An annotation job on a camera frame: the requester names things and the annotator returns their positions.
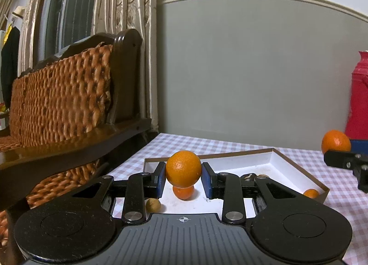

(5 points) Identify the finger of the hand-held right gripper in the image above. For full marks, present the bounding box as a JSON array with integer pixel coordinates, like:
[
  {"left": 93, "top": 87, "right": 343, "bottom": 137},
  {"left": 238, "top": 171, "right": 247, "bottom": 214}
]
[
  {"left": 350, "top": 139, "right": 368, "bottom": 155},
  {"left": 323, "top": 150, "right": 368, "bottom": 193}
]

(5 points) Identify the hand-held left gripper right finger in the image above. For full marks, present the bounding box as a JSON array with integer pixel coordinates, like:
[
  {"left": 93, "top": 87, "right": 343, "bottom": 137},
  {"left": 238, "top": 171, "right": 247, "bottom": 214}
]
[{"left": 201, "top": 162, "right": 296, "bottom": 224}]

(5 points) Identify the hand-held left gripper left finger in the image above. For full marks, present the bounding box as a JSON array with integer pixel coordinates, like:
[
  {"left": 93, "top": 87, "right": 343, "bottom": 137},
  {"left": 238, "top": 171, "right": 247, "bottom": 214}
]
[{"left": 72, "top": 162, "right": 167, "bottom": 224}]

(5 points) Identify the large orange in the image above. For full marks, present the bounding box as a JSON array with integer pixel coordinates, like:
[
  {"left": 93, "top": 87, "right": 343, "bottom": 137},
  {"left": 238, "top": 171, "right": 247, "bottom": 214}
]
[{"left": 321, "top": 130, "right": 352, "bottom": 154}]

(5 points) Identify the white shallow cardboard box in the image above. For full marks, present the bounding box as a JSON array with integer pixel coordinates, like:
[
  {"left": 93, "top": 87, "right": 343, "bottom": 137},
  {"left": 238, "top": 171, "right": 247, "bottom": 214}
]
[{"left": 143, "top": 148, "right": 331, "bottom": 214}]

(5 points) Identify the brown walnut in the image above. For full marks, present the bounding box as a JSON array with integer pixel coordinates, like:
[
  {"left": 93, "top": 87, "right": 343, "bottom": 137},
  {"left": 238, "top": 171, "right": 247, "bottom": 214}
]
[{"left": 145, "top": 198, "right": 161, "bottom": 213}]

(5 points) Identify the pink checked tablecloth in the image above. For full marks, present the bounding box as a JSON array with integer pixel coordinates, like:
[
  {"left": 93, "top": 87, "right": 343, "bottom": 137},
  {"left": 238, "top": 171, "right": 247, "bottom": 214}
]
[{"left": 111, "top": 133, "right": 368, "bottom": 265}]

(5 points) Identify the red thermos flask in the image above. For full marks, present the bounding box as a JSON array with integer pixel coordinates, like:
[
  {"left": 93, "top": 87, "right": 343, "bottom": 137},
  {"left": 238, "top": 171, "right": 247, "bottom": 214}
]
[{"left": 344, "top": 50, "right": 368, "bottom": 142}]

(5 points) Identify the wicker wooden sofa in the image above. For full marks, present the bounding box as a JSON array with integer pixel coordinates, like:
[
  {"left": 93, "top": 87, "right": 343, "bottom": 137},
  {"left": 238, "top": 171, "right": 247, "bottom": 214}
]
[{"left": 0, "top": 28, "right": 152, "bottom": 265}]

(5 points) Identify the beige satin curtain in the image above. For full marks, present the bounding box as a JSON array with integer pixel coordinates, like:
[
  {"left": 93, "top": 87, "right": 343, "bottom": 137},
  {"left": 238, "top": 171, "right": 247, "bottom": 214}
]
[
  {"left": 17, "top": 0, "right": 54, "bottom": 76},
  {"left": 92, "top": 0, "right": 159, "bottom": 134}
]

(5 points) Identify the dark hanging garment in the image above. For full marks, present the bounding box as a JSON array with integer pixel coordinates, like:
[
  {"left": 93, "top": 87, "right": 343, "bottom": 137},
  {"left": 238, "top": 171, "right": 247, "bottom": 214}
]
[{"left": 0, "top": 26, "right": 21, "bottom": 108}]

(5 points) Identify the window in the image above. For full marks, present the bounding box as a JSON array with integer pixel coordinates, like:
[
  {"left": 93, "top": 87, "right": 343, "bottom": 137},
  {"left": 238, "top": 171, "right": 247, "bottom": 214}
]
[{"left": 37, "top": 0, "right": 102, "bottom": 62}]

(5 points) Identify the yellow hanging cloth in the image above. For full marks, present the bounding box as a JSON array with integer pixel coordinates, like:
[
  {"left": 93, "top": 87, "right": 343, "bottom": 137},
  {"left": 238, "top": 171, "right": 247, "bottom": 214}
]
[{"left": 4, "top": 23, "right": 14, "bottom": 47}]

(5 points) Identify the straw hat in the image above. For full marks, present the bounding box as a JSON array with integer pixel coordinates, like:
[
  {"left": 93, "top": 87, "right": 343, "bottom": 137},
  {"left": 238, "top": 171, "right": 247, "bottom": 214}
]
[{"left": 11, "top": 6, "right": 27, "bottom": 19}]

